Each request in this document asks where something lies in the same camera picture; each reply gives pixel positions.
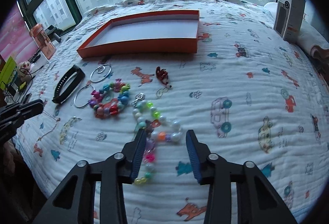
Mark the white product box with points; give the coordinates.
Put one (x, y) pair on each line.
(289, 19)

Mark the white cartoon print quilt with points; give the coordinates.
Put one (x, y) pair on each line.
(246, 93)

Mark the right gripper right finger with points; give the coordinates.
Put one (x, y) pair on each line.
(257, 199)

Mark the orange shallow box tray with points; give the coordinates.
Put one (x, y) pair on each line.
(172, 31)

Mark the black smart wristband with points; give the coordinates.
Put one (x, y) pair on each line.
(67, 84)

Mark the orange water bottle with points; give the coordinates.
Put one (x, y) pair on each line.
(42, 40)

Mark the large silver hoop earring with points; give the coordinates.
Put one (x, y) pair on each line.
(100, 73)

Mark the black handheld device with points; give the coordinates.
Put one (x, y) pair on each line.
(54, 33)

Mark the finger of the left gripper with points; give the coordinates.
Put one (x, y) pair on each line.
(22, 111)

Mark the small white skull figurine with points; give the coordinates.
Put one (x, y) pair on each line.
(23, 71)

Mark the green package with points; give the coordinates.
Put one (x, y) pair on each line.
(8, 72)

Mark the red beaded charm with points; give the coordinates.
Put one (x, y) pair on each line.
(162, 76)

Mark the pink curtain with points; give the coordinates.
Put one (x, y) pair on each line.
(15, 38)

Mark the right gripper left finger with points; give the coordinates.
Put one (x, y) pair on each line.
(73, 199)

